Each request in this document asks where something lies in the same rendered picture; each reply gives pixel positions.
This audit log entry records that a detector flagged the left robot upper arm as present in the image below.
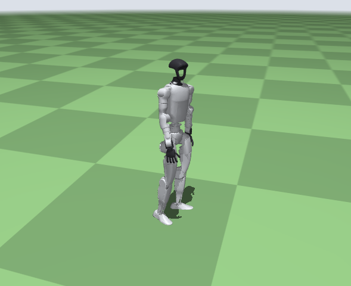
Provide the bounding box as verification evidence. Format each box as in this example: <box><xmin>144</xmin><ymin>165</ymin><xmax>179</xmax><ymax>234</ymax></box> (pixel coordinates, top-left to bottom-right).
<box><xmin>187</xmin><ymin>84</ymin><xmax>194</xmax><ymax>115</ymax></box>

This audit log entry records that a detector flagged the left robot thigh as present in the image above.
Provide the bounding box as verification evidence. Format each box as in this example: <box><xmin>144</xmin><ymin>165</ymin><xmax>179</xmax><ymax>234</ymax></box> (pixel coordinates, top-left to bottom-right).
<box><xmin>175</xmin><ymin>132</ymin><xmax>192</xmax><ymax>179</ymax></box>

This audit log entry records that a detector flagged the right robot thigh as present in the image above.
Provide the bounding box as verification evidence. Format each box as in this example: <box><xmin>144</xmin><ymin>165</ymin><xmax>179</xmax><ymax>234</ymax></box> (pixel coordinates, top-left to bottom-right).
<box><xmin>159</xmin><ymin>140</ymin><xmax>178</xmax><ymax>188</ymax></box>

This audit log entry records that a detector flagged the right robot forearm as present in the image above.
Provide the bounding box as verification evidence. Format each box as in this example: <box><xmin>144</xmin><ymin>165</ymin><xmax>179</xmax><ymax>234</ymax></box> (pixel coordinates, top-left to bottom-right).
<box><xmin>159</xmin><ymin>115</ymin><xmax>172</xmax><ymax>147</ymax></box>

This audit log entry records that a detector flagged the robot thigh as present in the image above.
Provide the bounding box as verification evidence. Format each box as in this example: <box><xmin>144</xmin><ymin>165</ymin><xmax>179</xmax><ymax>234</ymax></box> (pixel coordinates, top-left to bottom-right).
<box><xmin>175</xmin><ymin>132</ymin><xmax>192</xmax><ymax>179</ymax></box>
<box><xmin>159</xmin><ymin>140</ymin><xmax>178</xmax><ymax>188</ymax></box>

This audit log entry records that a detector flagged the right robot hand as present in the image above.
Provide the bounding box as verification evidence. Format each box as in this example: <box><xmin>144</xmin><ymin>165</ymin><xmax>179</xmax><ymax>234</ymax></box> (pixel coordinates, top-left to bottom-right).
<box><xmin>165</xmin><ymin>140</ymin><xmax>180</xmax><ymax>163</ymax></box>

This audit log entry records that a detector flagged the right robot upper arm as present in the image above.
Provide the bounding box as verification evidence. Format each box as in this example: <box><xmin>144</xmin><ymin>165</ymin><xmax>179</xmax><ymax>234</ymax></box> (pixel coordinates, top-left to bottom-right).
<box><xmin>157</xmin><ymin>87</ymin><xmax>171</xmax><ymax>123</ymax></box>

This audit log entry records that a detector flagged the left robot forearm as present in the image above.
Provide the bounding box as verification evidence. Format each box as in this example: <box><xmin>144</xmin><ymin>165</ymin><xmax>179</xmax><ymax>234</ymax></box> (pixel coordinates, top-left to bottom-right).
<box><xmin>185</xmin><ymin>114</ymin><xmax>192</xmax><ymax>133</ymax></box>

